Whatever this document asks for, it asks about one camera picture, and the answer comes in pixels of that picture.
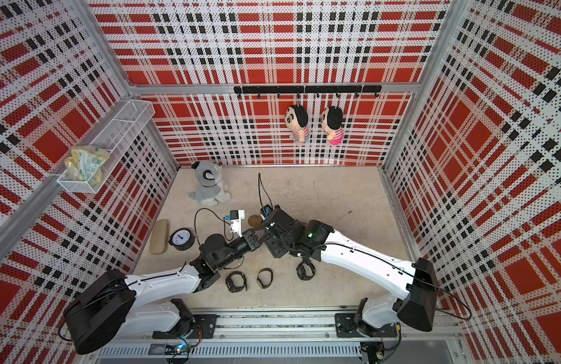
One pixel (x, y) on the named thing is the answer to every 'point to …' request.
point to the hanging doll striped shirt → (296, 120)
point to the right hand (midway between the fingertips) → (281, 237)
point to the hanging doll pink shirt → (331, 120)
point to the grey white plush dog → (211, 190)
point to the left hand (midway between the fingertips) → (276, 228)
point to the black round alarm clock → (182, 239)
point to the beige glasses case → (159, 237)
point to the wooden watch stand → (255, 221)
